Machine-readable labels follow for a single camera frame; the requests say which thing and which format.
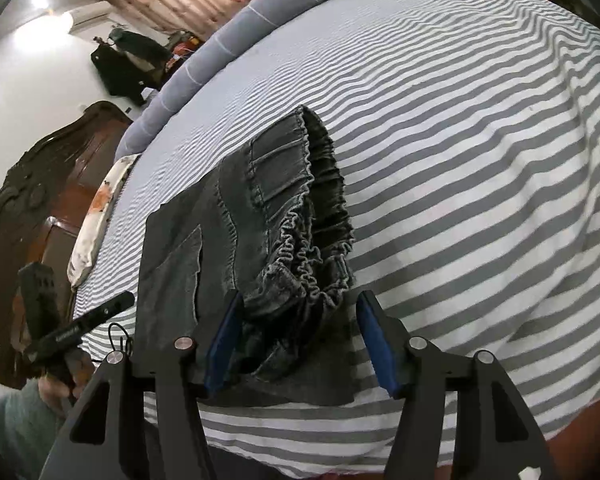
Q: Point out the person's left hand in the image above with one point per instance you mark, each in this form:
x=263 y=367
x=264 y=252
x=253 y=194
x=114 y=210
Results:
x=59 y=389

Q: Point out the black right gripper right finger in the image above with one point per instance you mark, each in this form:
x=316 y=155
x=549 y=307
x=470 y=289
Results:
x=384 y=338

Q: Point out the person's leg in jeans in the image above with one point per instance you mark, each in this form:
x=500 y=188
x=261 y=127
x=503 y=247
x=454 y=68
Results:
x=28 y=430

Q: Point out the white air conditioner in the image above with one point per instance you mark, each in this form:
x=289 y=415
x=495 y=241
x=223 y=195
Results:
x=89 y=15

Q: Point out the grey white striped bed sheet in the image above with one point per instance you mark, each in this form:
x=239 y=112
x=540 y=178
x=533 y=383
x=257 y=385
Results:
x=467 y=133

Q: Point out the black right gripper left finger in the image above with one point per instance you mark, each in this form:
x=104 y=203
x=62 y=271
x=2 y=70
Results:
x=218 y=336

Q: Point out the hanging dark clothes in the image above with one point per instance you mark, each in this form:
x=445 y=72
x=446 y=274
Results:
x=129 y=64

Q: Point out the black denim pants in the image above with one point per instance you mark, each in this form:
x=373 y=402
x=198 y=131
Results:
x=269 y=222

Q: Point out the dark wooden headboard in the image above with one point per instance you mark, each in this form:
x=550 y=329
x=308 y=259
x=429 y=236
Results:
x=43 y=201

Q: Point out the floral pillow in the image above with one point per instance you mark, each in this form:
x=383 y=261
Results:
x=96 y=220

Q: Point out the grey rolled duvet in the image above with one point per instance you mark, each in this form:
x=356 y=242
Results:
x=250 y=25

